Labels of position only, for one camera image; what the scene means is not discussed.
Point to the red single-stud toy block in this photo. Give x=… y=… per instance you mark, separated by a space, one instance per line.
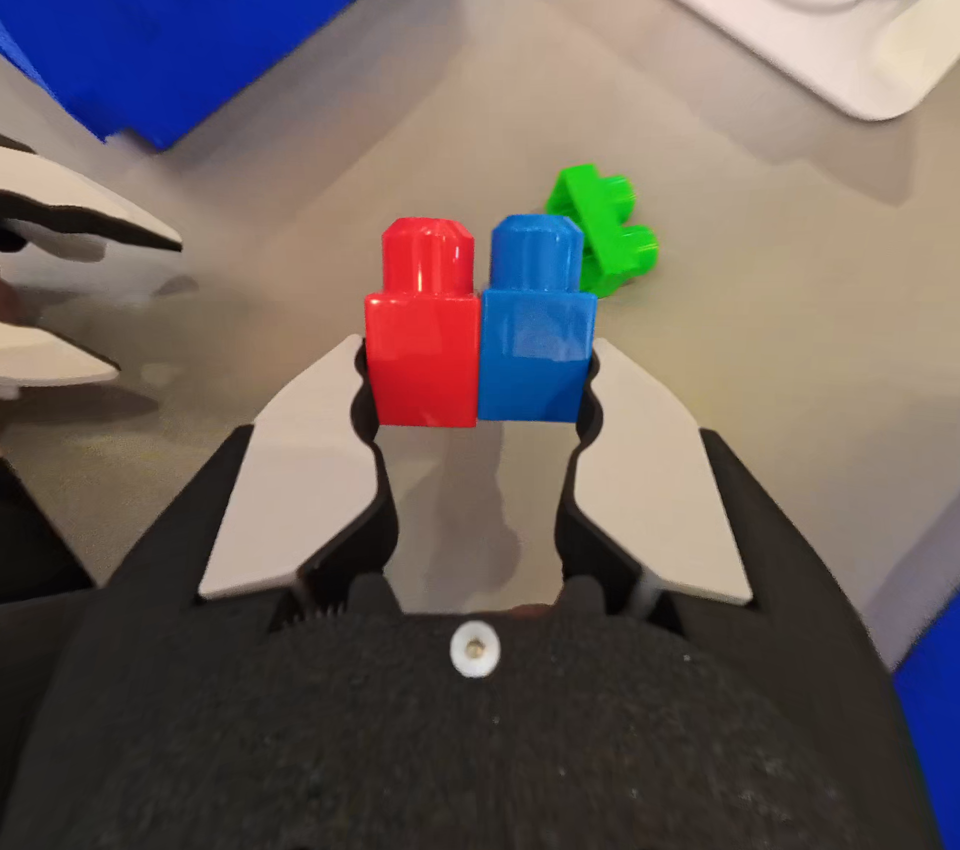
x=424 y=355

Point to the grey desk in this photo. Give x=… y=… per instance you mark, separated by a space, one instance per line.
x=750 y=340

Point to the blue plastic bin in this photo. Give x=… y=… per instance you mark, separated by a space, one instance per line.
x=187 y=3
x=934 y=715

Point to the blue single-stud toy block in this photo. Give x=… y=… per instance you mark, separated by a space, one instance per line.
x=536 y=355

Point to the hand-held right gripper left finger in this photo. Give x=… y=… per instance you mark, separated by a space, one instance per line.
x=300 y=490

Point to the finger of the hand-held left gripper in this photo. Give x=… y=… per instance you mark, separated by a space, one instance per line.
x=60 y=187
x=45 y=359

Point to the person's dark trousers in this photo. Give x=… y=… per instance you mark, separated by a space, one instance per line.
x=30 y=550

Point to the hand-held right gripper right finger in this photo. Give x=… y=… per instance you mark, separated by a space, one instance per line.
x=652 y=490

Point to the green two-stud toy block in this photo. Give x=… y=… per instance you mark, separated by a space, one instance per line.
x=600 y=220

